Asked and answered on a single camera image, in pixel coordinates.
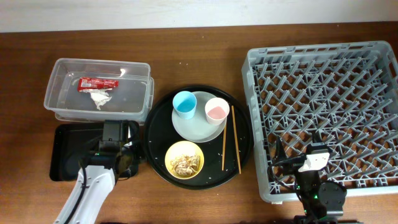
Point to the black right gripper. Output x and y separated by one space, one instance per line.
280 157

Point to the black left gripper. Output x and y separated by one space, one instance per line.
135 145

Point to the white tissue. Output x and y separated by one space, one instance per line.
100 98

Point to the yellow bowl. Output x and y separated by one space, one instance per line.
180 148

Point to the food scraps pile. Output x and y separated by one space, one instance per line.
185 166

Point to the red sauce packet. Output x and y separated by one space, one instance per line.
86 84

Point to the light blue plastic cup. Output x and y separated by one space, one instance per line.
185 103

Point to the pink plastic cup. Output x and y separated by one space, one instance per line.
216 110

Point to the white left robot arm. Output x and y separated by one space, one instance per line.
89 193

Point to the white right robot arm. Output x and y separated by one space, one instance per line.
322 200

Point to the clear plastic waste bin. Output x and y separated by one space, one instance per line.
131 100

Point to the grey dishwasher rack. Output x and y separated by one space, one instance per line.
345 92

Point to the black rectangular tray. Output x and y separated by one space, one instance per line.
74 141

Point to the pale grey plate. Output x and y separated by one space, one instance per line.
197 129

